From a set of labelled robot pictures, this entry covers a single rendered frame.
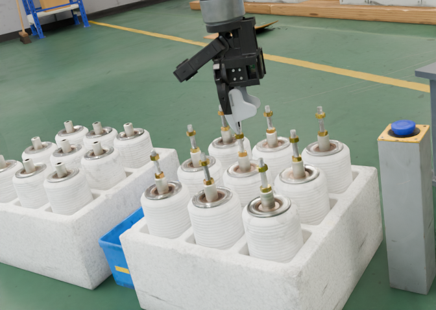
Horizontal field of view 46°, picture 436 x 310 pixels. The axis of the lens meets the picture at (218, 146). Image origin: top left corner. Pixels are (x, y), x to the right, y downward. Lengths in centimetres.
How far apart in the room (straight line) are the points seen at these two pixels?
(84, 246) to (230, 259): 42
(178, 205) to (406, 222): 42
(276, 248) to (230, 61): 33
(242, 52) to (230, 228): 31
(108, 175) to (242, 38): 53
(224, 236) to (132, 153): 50
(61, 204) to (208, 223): 42
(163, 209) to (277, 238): 24
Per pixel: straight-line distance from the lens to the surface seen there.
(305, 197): 94
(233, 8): 91
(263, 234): 86
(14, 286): 140
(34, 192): 130
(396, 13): 342
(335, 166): 104
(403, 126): 93
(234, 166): 104
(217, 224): 92
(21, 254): 141
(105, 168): 127
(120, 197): 127
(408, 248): 102
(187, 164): 110
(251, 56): 91
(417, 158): 92
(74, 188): 121
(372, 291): 108
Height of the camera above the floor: 68
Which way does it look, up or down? 22 degrees down
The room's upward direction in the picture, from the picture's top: 12 degrees counter-clockwise
